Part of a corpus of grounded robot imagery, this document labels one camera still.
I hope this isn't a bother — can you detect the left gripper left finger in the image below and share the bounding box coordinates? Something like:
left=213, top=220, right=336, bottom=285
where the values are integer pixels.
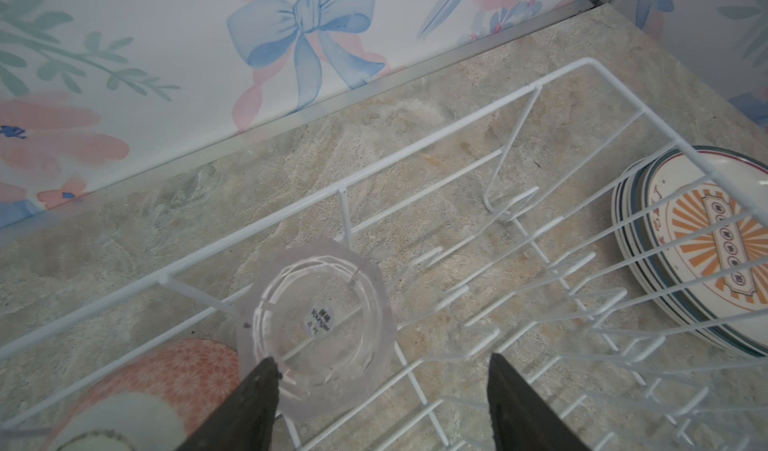
left=177, top=357, right=282, bottom=451

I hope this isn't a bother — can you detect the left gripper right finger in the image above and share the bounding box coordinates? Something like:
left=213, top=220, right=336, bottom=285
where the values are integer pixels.
left=487, top=353, right=589, bottom=451

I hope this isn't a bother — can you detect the clear drinking glass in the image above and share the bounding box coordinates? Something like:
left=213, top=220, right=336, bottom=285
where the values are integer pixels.
left=236, top=239, right=396, bottom=423

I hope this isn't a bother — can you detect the white plate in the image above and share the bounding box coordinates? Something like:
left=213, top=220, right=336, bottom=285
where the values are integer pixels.
left=616, top=150, right=767, bottom=357
left=612, top=163, right=767, bottom=357

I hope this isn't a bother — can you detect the pink patterned bowl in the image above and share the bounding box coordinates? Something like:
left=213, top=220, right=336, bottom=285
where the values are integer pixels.
left=42, top=339, right=240, bottom=450

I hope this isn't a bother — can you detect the white wire dish rack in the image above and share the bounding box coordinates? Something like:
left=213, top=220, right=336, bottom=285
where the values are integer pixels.
left=1, top=59, right=767, bottom=450

